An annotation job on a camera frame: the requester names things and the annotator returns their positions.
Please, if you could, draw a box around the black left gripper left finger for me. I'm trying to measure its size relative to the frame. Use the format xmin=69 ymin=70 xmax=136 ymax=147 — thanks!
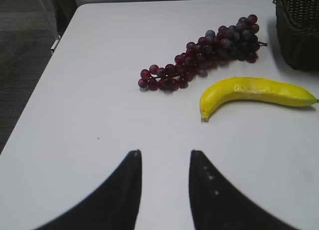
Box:
xmin=40 ymin=150 xmax=142 ymax=230

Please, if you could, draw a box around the black wicker basket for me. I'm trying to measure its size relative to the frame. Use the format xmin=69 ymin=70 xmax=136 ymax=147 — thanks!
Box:
xmin=273 ymin=0 xmax=319 ymax=71

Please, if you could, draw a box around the dark chair with metal leg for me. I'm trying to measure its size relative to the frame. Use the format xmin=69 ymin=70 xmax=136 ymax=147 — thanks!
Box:
xmin=49 ymin=0 xmax=77 ymax=53

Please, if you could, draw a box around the red purple grape bunch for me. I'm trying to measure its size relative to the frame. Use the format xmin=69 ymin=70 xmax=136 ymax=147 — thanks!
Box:
xmin=138 ymin=14 xmax=267 ymax=92

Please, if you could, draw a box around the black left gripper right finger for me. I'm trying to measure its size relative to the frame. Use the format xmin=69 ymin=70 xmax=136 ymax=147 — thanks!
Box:
xmin=188 ymin=150 xmax=294 ymax=230

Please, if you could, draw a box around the yellow banana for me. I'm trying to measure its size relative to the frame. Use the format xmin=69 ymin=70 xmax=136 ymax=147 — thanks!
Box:
xmin=199 ymin=77 xmax=319 ymax=122

